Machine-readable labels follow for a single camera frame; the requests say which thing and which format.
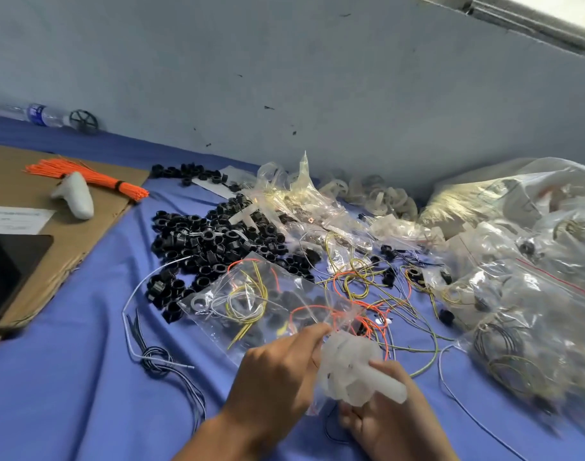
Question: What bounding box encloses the heap of plastic bags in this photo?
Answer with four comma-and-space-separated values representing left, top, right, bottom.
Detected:
242, 152, 401, 267

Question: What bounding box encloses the person's right hand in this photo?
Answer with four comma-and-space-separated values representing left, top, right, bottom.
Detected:
337, 359, 461, 461

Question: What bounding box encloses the pile of grey white wires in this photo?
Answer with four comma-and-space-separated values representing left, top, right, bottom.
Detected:
386, 247, 468, 382

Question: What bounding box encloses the grey wire bundle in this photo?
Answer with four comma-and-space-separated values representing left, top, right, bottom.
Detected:
121, 262, 209, 435

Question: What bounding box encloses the white paper slip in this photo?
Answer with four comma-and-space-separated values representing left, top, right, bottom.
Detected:
191, 174, 242, 200

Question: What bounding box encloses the orange wire loop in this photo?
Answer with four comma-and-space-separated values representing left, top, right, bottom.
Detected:
285, 295, 396, 363

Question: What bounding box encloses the white handheld device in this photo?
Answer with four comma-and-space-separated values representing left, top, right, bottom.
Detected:
49, 170, 96, 223

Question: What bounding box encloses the black smartphone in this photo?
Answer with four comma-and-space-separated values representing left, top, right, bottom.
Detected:
0, 233, 56, 327

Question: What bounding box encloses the black round wheel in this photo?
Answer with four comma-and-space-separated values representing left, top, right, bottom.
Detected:
68, 108, 100, 135

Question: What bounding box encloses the pile of black plastic rings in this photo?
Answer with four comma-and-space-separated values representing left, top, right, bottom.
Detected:
141, 162, 324, 327

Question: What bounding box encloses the long yellow green wire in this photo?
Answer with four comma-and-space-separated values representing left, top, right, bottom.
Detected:
435, 343, 531, 461

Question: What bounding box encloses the clear zip plastic bag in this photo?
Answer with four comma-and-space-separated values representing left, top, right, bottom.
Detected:
179, 250, 363, 416

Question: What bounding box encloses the pile of white plastic wheels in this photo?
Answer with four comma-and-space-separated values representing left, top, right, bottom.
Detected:
314, 172, 420, 223

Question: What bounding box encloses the window frame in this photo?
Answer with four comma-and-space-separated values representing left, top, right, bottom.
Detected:
410, 0, 585, 60

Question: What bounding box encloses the white T-shaped plastic part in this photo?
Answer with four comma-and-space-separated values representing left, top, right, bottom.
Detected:
315, 330, 410, 409

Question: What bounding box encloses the clear plastic water bottle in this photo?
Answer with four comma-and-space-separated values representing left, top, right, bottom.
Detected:
0, 102, 73, 129

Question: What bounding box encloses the blue cloth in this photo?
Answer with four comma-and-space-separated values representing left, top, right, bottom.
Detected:
0, 115, 585, 461

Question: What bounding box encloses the person's left hand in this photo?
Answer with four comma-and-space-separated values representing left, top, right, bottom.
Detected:
218, 322, 334, 449

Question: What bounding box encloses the pile of large plastic bags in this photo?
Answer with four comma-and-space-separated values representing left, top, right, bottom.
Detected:
415, 156, 585, 440

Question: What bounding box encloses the brown cardboard sheet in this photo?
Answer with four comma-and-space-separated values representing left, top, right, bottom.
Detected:
0, 141, 151, 358

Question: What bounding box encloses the orange tie bundle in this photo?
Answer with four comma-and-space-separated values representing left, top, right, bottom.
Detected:
24, 156, 152, 204

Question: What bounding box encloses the person's left forearm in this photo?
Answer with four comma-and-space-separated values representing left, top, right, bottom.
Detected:
170, 412, 267, 461

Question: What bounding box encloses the white paper sheet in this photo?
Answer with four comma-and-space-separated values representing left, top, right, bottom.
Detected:
0, 205, 57, 240

